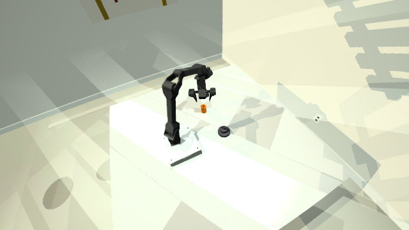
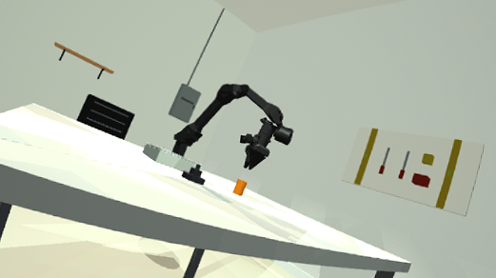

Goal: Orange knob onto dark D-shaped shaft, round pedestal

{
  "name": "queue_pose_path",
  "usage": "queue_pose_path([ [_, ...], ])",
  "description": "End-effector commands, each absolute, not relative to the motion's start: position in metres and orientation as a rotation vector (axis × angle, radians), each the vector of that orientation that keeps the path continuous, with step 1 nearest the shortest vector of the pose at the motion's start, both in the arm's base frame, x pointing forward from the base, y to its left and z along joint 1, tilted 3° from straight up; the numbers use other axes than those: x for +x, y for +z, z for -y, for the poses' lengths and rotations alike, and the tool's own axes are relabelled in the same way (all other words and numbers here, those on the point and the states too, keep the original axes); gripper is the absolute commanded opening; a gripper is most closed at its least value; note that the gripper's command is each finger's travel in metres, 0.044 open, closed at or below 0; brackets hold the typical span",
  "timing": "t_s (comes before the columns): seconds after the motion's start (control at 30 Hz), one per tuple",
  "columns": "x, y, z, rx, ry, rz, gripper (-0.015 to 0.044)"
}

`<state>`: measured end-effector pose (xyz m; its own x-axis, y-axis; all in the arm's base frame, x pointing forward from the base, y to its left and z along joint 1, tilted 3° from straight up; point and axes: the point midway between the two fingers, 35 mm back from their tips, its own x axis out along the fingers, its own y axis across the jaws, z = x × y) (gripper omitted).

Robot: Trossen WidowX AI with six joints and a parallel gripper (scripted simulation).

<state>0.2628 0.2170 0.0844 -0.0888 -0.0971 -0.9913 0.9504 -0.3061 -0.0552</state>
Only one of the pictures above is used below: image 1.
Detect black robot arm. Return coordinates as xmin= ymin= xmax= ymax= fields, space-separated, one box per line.
xmin=162 ymin=63 xmax=213 ymax=147

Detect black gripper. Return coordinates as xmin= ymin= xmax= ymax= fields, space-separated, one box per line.
xmin=188 ymin=83 xmax=216 ymax=102

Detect orange knob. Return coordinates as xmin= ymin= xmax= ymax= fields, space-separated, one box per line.
xmin=201 ymin=104 xmax=206 ymax=114

